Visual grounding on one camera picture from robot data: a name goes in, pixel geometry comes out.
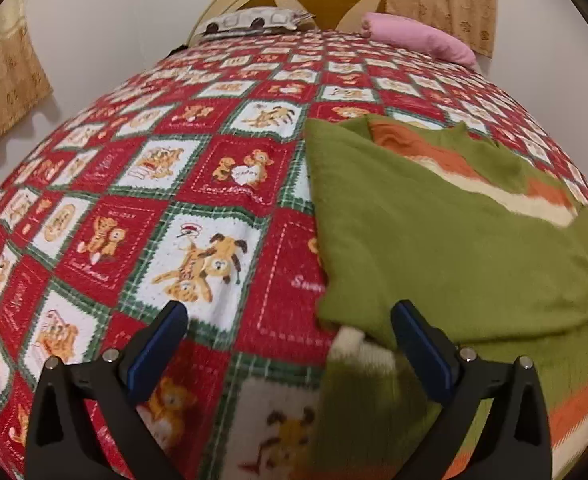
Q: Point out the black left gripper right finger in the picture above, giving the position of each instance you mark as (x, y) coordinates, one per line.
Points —
(515, 442)

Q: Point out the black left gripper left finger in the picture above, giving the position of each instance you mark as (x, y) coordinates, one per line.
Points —
(61, 441)

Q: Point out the green orange striped knit sweater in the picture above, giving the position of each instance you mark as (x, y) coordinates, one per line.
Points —
(488, 248)

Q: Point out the red teddy bear patchwork bedspread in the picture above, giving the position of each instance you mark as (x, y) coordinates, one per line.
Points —
(189, 182)

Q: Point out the pink pillow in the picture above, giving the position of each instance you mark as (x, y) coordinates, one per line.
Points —
(402, 32)

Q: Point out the grey patterned pillow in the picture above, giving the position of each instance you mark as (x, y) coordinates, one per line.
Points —
(260, 18)

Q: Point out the beige curtain on side wall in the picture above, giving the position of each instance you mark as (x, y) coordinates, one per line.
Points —
(23, 83)

